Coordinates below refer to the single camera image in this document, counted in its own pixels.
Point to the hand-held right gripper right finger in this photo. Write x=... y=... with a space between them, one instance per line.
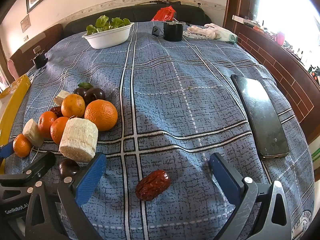
x=223 y=177

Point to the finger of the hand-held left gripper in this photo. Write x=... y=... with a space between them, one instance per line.
x=42 y=165
x=5 y=150

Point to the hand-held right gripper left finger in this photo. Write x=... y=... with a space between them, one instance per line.
x=90 y=177

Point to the small orange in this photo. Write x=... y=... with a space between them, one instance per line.
x=22 y=145

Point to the dark purple plum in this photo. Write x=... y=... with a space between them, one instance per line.
x=79 y=91
x=94 y=95
x=68 y=168

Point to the large peeled sugarcane piece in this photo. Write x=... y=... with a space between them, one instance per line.
x=78 y=140

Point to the yellow rimmed white tray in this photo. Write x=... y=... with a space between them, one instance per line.
x=15 y=97

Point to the wrinkled red date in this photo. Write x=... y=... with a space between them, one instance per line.
x=57 y=110
x=153 y=185

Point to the large orange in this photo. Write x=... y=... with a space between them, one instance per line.
x=101 y=115

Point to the black smartphone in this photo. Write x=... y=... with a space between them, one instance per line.
x=262 y=120

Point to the green leaf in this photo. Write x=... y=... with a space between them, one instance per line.
x=85 y=85

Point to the small black round container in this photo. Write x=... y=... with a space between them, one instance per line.
x=38 y=61

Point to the blue checked blanket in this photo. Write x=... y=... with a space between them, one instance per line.
x=175 y=92

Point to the brown wooden cabinet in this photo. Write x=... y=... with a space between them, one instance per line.
x=280 y=72

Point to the brown armchair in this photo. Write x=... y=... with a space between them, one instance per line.
x=52 y=37

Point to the white bowl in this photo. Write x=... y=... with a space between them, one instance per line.
x=110 y=38

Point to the white glove with green cuff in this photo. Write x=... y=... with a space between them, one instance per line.
x=222 y=33

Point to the pink cup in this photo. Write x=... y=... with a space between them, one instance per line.
x=280 y=38

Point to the large black round container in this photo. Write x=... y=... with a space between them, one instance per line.
x=172 y=32

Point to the green lettuce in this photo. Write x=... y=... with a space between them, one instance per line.
x=102 y=22

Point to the small black charger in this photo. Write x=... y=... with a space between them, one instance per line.
x=155 y=31

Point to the black sofa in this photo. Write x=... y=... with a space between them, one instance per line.
x=140 y=12

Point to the red plastic bag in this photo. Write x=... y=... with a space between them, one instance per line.
x=163 y=13

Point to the wall socket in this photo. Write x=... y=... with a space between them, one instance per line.
x=37 y=48

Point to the wall plaque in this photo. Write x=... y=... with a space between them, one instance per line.
x=25 y=23

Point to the dark wooden door frame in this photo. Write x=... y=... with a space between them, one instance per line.
x=237 y=0

